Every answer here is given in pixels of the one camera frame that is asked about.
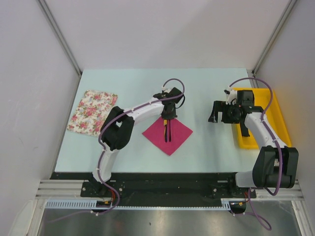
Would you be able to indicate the iridescent purple fork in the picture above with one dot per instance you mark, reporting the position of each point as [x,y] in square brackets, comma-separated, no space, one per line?
[169,130]

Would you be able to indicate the floral patterned tray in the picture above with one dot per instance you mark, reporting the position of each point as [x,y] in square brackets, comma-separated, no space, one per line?
[91,112]

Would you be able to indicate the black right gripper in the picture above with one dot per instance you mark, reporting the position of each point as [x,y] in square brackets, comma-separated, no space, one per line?
[220,106]

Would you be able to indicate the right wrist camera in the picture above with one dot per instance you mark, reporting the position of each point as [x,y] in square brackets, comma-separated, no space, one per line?
[231,96]

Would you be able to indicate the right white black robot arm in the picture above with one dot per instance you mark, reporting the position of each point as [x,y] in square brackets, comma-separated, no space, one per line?
[276,164]

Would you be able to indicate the pink paper napkin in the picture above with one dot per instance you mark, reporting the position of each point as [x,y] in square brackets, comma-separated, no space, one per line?
[179,133]

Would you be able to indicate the white slotted cable duct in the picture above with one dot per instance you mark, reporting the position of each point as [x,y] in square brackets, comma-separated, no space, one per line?
[101,205]

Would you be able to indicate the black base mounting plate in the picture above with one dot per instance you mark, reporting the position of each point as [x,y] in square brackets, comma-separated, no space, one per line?
[209,185]

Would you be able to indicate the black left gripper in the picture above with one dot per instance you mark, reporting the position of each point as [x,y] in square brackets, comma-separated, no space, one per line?
[170,116]

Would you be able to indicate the iridescent rainbow knife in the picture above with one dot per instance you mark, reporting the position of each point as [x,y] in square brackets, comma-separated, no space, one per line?
[165,130]

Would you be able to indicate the yellow plastic bin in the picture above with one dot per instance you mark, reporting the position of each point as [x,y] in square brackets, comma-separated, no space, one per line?
[274,116]

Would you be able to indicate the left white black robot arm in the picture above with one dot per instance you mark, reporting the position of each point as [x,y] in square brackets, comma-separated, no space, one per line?
[117,129]

